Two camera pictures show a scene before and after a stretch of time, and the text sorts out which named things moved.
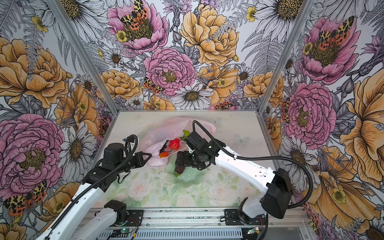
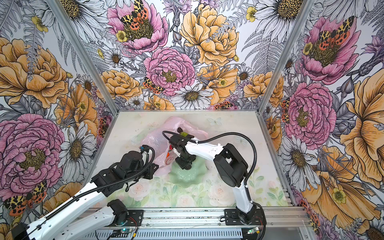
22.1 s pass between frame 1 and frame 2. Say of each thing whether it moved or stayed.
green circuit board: stayed
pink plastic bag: moved
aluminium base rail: stayed
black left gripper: moved
